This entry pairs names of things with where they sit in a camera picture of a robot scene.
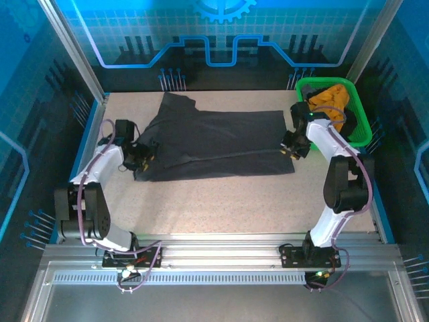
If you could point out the dark grey t-shirt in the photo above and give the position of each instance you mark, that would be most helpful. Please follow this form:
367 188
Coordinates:
218 141

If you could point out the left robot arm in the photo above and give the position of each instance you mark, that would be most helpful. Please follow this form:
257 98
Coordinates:
100 164

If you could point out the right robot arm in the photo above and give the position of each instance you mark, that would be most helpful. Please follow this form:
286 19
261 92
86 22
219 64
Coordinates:
332 151

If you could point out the orange t-shirt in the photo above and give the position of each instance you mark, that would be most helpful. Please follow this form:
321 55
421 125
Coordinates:
332 100

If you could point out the green plastic basket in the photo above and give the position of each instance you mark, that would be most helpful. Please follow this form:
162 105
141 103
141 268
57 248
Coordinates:
362 114

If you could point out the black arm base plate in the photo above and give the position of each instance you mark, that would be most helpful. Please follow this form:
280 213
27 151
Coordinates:
291 256
151 256

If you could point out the aluminium mounting rail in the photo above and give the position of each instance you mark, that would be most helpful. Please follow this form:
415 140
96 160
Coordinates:
218 251

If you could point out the aluminium frame post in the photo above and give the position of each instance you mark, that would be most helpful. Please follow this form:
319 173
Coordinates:
73 50
372 40

